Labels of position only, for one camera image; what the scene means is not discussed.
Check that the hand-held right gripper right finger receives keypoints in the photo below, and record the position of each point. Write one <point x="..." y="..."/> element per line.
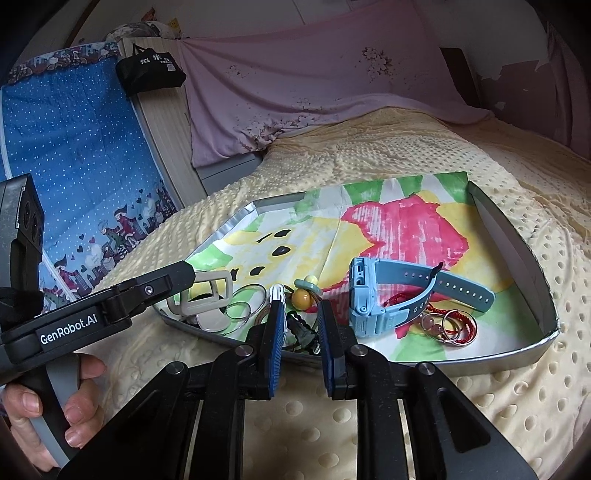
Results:
<point x="325" y="337"/>

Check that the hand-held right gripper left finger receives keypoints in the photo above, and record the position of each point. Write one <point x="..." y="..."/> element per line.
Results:
<point x="277" y="332"/>

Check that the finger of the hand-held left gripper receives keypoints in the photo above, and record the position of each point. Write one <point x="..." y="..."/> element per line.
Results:
<point x="161" y="281"/>

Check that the yellow bead pendant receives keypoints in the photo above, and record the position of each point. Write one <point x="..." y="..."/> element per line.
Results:
<point x="301" y="301"/>

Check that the white hair clip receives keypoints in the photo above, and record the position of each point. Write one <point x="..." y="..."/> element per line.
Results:
<point x="277" y="291"/>

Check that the light blue smart watch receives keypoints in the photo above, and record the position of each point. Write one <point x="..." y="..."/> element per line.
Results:
<point x="364" y="300"/>

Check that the person's left hand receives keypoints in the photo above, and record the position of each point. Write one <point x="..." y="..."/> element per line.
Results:
<point x="85" y="397"/>

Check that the blue dotted fabric wardrobe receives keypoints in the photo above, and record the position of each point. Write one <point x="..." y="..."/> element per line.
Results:
<point x="83" y="138"/>

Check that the colourful painted paper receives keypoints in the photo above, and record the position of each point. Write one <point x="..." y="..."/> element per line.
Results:
<point x="392" y="221"/>

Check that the light wooden cabinet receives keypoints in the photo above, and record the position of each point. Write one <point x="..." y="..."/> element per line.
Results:
<point x="166" y="138"/>

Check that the black tote bag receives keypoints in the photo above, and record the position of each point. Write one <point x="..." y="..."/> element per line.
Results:
<point x="147" y="71"/>

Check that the bundle of patterned cloth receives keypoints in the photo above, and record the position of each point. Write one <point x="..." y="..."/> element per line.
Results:
<point x="134" y="32"/>

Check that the pink flowered sheet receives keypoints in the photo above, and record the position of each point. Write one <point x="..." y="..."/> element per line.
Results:
<point x="300" y="69"/>

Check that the pink curtain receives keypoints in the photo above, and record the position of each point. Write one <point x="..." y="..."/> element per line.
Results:
<point x="577" y="92"/>

